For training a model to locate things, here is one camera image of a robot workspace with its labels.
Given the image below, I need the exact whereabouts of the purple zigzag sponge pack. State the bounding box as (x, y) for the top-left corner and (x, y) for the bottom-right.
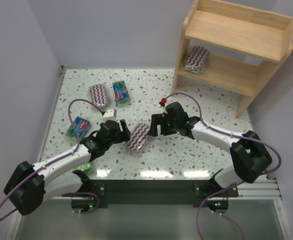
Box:
(126, 123), (151, 152)
(89, 84), (109, 110)
(184, 46), (210, 74)

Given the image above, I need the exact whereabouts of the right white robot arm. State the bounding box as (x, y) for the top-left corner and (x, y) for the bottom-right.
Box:
(148, 102), (273, 195)

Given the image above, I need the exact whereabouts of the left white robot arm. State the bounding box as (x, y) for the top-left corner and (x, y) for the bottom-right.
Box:
(3, 119), (131, 216)

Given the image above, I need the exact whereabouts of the wooden two-tier shelf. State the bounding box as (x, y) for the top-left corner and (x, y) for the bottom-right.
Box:
(171, 0), (293, 118)

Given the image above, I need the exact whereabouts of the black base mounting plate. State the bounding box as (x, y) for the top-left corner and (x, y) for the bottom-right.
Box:
(60, 178), (240, 209)

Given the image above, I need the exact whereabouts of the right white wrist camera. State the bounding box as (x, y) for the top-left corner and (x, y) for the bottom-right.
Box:
(159, 97), (168, 115)

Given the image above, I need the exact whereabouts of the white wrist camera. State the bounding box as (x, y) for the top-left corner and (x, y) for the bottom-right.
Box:
(159, 97), (168, 115)
(102, 108), (117, 122)

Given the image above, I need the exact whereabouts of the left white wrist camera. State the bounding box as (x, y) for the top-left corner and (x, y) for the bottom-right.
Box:
(102, 108), (117, 122)

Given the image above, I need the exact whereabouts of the aluminium frame rail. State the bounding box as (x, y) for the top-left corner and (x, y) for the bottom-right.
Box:
(34, 65), (67, 163)

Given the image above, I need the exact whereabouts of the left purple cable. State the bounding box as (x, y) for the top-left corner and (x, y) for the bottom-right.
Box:
(0, 99), (107, 231)

